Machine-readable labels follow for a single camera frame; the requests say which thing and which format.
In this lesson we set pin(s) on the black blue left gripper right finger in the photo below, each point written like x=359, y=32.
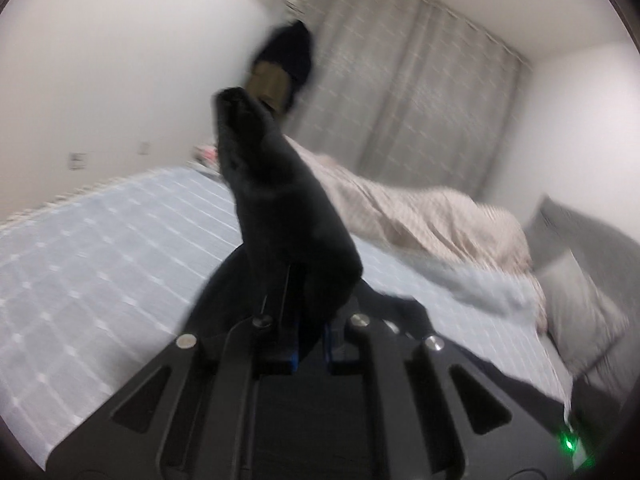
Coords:
x=434, y=411

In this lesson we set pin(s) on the brown striped duvet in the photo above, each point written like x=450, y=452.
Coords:
x=442, y=222

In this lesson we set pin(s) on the white wall socket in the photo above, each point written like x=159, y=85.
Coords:
x=77, y=161

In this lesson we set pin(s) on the grey quilted headboard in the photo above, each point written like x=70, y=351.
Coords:
x=611, y=259

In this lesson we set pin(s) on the large black coat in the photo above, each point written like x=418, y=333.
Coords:
x=287, y=222

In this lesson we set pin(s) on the grey pillow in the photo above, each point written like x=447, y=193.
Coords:
x=583, y=323

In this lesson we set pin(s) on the white wall switch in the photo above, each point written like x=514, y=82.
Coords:
x=144, y=148

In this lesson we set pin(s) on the light blue grid bedspread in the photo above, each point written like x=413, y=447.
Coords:
x=92, y=289

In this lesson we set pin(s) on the grey star curtain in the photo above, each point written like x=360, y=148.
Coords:
x=407, y=93

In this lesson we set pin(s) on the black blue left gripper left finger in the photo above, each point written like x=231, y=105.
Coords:
x=187, y=414

